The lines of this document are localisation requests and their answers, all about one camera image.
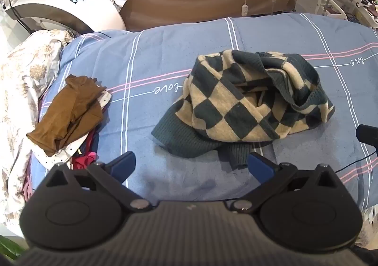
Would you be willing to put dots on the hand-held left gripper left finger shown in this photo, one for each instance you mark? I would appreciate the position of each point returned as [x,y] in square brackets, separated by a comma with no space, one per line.
[122,165]

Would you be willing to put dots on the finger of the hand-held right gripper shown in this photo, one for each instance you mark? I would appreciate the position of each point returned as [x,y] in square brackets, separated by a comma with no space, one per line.
[367,134]

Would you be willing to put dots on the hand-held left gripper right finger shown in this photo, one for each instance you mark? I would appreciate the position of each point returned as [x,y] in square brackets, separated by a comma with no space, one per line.
[260,168]

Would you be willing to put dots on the checkered knit sweater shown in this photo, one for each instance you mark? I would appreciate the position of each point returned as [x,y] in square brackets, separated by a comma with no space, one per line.
[224,106]

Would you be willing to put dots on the dark red cloth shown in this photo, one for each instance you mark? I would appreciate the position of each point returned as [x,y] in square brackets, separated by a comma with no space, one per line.
[85,158]

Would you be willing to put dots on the brown sheer cloth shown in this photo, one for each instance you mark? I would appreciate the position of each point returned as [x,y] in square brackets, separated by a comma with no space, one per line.
[68,112]

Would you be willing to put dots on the blue striped blanket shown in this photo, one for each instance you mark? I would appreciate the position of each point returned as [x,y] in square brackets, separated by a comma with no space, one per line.
[147,56]

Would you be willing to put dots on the floral quilt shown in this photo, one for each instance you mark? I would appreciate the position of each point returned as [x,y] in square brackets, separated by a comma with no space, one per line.
[23,83]

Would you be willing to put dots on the green plant leaf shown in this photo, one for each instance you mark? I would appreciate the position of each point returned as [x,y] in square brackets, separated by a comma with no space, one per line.
[10,248]

